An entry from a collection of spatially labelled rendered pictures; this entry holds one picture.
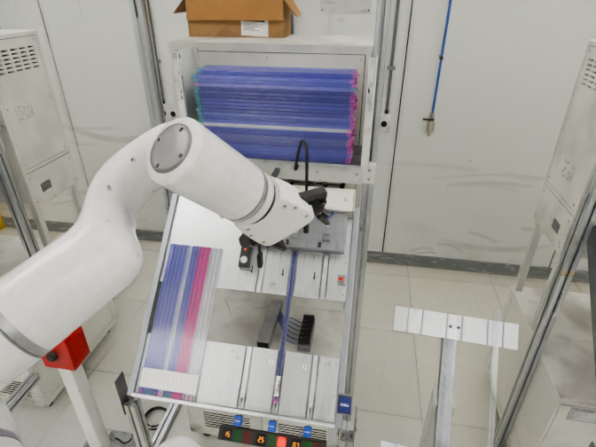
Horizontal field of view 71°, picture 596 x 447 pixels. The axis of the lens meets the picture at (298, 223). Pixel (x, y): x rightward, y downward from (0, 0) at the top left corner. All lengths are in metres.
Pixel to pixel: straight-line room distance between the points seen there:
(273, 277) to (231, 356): 0.29
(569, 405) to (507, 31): 1.97
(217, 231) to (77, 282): 1.09
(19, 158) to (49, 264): 1.68
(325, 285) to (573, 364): 1.04
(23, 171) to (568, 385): 2.34
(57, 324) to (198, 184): 0.20
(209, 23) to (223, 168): 1.26
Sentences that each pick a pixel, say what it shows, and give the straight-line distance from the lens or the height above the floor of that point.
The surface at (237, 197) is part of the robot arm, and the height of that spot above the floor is 1.65.
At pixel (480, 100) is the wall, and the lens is 2.91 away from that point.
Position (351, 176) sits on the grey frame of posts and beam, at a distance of 1.39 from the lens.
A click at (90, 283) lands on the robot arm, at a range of 0.48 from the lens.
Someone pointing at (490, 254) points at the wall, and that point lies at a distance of 3.39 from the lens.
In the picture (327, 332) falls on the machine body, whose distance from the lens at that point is 1.81.
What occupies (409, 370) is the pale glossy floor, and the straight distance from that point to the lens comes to 2.57.
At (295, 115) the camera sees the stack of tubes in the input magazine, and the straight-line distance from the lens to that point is 1.32.
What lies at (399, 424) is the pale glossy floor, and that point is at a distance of 2.34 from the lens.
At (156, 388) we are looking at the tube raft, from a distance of 1.53.
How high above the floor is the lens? 1.88
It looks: 30 degrees down
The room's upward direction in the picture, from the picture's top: straight up
